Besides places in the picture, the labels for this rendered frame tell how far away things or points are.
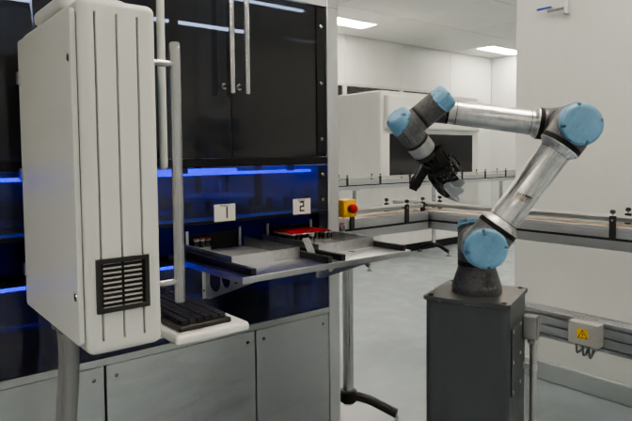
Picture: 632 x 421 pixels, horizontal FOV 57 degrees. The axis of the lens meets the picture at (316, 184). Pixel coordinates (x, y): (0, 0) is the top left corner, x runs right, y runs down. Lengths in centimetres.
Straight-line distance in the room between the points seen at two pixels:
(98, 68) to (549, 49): 251
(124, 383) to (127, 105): 101
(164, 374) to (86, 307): 79
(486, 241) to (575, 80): 171
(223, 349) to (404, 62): 787
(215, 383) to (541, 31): 238
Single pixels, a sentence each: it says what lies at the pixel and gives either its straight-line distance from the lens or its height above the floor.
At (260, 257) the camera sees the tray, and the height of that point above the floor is 90.
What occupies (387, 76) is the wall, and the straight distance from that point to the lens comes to 927.
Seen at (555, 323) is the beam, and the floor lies 50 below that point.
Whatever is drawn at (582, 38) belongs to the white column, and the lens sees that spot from 326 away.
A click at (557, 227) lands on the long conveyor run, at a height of 91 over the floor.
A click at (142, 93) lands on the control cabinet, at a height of 136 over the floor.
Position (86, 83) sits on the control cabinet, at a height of 137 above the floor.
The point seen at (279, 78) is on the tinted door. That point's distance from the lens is 222.
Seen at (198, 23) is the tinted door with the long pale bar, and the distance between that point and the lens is 207.
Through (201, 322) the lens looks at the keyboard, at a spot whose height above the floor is 82.
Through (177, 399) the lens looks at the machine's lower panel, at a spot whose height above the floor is 41.
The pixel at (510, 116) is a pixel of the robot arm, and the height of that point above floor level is 133.
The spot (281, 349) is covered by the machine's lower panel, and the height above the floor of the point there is 48.
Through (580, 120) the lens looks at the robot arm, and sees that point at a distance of 171.
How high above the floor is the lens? 122
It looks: 3 degrees down
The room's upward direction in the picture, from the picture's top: 1 degrees counter-clockwise
